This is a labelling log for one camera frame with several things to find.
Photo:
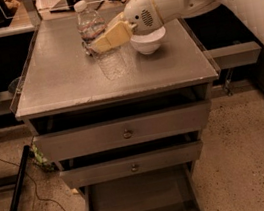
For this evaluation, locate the grey middle drawer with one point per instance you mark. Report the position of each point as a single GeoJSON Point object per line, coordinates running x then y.
{"type": "Point", "coordinates": [133, 165]}

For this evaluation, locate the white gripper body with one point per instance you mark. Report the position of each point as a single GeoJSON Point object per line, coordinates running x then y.
{"type": "Point", "coordinates": [138, 15]}

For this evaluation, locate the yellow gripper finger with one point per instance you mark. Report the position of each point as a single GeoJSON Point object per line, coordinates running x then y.
{"type": "Point", "coordinates": [116, 19]}
{"type": "Point", "coordinates": [118, 34]}

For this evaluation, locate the grey top drawer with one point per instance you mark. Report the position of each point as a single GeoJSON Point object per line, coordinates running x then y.
{"type": "Point", "coordinates": [112, 134]}

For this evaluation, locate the grey side shelf right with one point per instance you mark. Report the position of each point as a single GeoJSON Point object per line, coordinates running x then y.
{"type": "Point", "coordinates": [235, 55]}

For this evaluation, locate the white ceramic bowl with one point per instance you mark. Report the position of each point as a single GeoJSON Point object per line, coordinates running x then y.
{"type": "Point", "coordinates": [148, 44]}

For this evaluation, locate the grey drawer cabinet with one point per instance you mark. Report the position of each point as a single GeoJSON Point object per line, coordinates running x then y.
{"type": "Point", "coordinates": [64, 88]}

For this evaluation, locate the green crumpled packet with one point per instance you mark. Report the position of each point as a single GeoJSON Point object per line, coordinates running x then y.
{"type": "Point", "coordinates": [41, 161]}

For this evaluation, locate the black bar on floor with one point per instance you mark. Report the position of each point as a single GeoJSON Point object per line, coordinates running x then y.
{"type": "Point", "coordinates": [19, 179]}

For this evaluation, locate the clear plastic water bottle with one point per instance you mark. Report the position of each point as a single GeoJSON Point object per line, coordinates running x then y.
{"type": "Point", "coordinates": [90, 26]}

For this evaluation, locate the grey drawer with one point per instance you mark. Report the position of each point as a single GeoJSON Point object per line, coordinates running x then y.
{"type": "Point", "coordinates": [168, 189]}
{"type": "Point", "coordinates": [133, 165]}
{"type": "Point", "coordinates": [112, 134]}

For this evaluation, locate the grey bottom drawer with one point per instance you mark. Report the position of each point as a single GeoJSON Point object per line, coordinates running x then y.
{"type": "Point", "coordinates": [168, 189]}

